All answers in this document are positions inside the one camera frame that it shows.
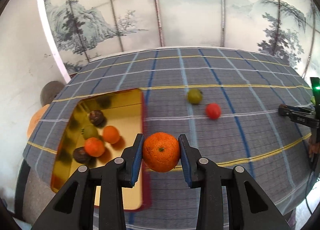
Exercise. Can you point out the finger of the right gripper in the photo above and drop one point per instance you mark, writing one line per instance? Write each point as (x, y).
(286, 110)

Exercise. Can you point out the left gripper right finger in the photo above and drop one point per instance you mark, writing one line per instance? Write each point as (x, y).
(249, 207)

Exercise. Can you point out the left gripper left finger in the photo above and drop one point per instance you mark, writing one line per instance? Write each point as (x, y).
(73, 205)

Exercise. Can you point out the orange tangerine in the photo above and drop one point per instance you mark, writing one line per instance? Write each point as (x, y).
(111, 134)
(161, 152)
(94, 147)

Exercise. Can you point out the dark brown fruit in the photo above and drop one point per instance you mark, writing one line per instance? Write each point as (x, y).
(96, 117)
(81, 156)

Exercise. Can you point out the person's right hand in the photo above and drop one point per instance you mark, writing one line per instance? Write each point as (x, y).
(313, 147)

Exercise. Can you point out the green package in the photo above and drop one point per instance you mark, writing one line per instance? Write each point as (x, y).
(313, 100)

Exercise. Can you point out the green fruit in tin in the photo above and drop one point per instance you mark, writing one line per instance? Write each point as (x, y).
(89, 131)

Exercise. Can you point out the gold red tin box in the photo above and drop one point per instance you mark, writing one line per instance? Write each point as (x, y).
(123, 110)

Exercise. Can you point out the blue plaid tablecloth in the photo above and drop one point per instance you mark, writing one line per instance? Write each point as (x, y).
(247, 86)

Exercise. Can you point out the red tomato middle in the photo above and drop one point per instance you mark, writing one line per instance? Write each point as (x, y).
(213, 111)

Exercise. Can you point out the green fruit on table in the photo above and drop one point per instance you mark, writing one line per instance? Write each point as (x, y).
(194, 96)

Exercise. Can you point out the orange stool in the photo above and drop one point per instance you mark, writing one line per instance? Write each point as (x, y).
(35, 119)

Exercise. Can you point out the painted landscape folding screen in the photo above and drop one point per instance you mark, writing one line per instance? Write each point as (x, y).
(87, 29)

